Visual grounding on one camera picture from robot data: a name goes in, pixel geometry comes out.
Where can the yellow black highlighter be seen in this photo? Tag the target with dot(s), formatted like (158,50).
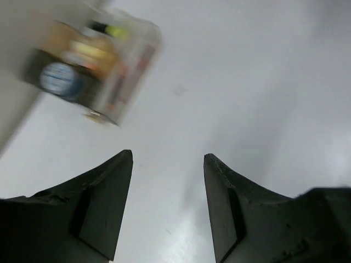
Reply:
(113,31)

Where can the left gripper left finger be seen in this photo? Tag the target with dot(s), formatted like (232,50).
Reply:
(76,221)

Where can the red gel pen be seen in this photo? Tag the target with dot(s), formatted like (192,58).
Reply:
(145,58)

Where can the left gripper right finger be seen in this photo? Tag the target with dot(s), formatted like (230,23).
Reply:
(250,223)

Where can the clear red pen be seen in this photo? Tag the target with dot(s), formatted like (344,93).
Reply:
(122,72)

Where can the clear plastic organizer tray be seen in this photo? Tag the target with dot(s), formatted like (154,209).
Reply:
(141,33)

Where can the orange grey highlighter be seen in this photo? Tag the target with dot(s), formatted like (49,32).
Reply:
(88,62)

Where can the blue tape roll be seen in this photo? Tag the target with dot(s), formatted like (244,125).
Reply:
(62,80)

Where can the tan compartment box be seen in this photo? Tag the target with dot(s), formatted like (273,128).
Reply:
(57,41)

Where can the dark grey compartment box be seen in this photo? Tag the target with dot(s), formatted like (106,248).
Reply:
(40,59)

